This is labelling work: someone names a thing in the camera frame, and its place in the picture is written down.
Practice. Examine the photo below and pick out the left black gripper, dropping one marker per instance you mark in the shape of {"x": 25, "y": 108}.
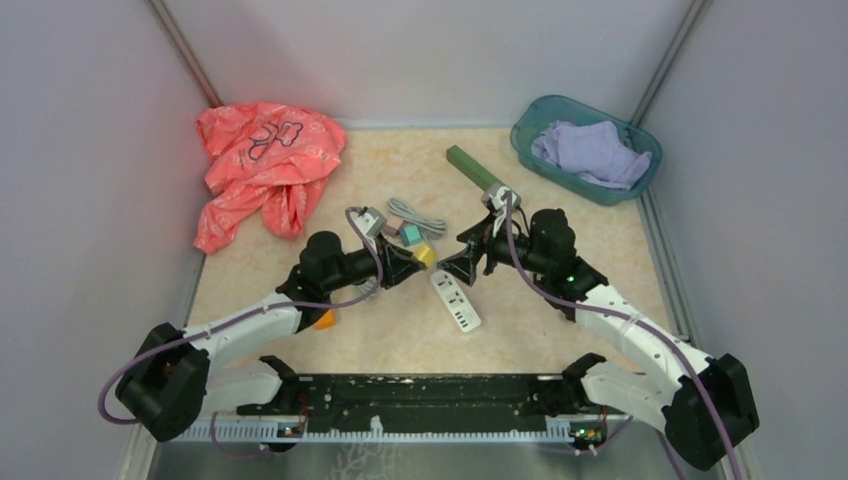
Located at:
{"x": 399, "y": 263}

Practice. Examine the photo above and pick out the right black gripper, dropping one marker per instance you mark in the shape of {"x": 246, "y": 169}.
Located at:
{"x": 481, "y": 238}

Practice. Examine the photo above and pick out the yellow plug adapter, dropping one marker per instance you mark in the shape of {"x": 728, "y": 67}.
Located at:
{"x": 426, "y": 255}

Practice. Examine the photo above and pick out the white power strip with USB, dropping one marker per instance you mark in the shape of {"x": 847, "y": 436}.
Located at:
{"x": 455, "y": 300}

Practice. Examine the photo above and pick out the orange power strip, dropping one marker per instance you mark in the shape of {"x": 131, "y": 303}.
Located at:
{"x": 326, "y": 321}

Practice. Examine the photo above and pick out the green power strip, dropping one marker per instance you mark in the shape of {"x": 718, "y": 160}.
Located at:
{"x": 473, "y": 170}

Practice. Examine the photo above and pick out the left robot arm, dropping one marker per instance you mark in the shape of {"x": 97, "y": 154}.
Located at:
{"x": 178, "y": 376}

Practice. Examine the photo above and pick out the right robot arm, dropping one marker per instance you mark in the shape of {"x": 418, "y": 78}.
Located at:
{"x": 703, "y": 405}

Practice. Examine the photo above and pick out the teal plug adapter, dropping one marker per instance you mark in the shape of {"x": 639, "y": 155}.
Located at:
{"x": 410, "y": 235}

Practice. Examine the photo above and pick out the pink patterned cloth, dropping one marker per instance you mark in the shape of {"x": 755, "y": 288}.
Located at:
{"x": 266, "y": 158}

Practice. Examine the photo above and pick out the lavender cloth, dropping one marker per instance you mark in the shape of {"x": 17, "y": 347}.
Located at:
{"x": 594, "y": 153}

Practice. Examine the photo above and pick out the teal plastic basket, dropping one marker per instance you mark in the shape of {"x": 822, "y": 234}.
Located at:
{"x": 544, "y": 111}

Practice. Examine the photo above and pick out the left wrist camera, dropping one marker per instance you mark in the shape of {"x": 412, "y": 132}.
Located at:
{"x": 370, "y": 222}

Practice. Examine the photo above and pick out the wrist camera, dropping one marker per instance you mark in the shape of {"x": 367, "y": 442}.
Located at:
{"x": 370, "y": 222}
{"x": 495, "y": 197}

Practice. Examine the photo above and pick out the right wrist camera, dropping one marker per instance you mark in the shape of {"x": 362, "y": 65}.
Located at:
{"x": 495, "y": 197}

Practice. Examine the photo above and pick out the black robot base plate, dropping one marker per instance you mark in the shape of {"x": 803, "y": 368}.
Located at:
{"x": 420, "y": 404}

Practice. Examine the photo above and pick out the aluminium front rail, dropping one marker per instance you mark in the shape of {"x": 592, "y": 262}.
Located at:
{"x": 277, "y": 430}

